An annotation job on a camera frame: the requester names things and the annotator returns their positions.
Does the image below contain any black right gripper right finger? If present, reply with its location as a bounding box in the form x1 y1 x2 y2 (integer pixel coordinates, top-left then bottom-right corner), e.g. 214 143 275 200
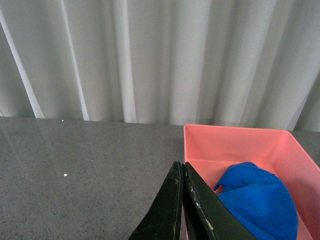
182 162 256 240

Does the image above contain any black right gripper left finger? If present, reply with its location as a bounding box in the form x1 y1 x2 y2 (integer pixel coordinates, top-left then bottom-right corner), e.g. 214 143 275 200
129 161 184 240

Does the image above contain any blue microfiber cloth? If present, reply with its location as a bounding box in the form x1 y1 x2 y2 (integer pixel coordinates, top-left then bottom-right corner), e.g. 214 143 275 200
214 162 299 240

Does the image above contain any pink plastic tray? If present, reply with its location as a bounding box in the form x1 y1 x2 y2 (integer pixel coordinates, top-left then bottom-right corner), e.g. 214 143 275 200
183 124 320 240

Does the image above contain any white pleated curtain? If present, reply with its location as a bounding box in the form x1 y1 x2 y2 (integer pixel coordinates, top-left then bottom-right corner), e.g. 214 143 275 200
0 0 320 132

